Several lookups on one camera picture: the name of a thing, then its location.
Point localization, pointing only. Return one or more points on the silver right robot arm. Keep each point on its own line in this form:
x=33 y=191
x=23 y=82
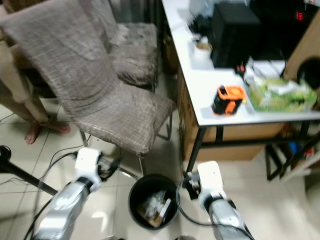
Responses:
x=230 y=220

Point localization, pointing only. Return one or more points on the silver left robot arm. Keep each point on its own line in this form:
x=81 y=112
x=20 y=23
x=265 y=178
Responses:
x=65 y=210

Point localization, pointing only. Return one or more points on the black round rubbish bin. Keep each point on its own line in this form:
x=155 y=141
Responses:
x=137 y=195

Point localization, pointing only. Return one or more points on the white paper trash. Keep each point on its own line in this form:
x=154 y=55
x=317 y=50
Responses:
x=155 y=205

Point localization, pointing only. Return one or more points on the brown cardboard box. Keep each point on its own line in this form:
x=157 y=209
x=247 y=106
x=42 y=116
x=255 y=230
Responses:
x=240 y=134

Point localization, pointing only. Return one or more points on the black tripod stand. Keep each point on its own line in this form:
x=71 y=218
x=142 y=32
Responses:
x=20 y=170

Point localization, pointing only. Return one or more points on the orange and black tool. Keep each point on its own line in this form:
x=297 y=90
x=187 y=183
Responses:
x=228 y=100

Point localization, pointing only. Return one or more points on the black metal rack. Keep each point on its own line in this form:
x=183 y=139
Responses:
x=282 y=157

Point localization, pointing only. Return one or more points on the barefoot person in beige trousers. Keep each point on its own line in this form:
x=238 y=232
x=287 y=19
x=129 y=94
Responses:
x=17 y=92

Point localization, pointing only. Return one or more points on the green tray with packets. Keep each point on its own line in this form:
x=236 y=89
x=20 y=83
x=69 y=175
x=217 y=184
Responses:
x=280 y=96

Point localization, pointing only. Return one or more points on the small white cup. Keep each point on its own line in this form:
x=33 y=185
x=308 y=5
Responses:
x=202 y=51

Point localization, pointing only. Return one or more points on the black box-shaped device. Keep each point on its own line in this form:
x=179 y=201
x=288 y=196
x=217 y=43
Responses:
x=235 y=36

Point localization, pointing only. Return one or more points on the brown wooden board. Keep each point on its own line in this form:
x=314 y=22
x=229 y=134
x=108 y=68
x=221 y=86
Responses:
x=305 y=50

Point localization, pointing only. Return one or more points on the black computer case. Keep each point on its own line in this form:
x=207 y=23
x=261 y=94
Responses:
x=285 y=22

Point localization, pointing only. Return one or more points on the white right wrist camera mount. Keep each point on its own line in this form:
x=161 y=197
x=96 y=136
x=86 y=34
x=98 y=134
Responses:
x=210 y=182

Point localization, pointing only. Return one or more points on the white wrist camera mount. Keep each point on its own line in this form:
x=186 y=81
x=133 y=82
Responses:
x=210 y=182
x=87 y=165

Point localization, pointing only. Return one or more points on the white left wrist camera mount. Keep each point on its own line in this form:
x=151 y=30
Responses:
x=87 y=165

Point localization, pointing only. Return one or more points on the white table with black frame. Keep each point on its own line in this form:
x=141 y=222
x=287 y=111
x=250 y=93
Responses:
x=205 y=95

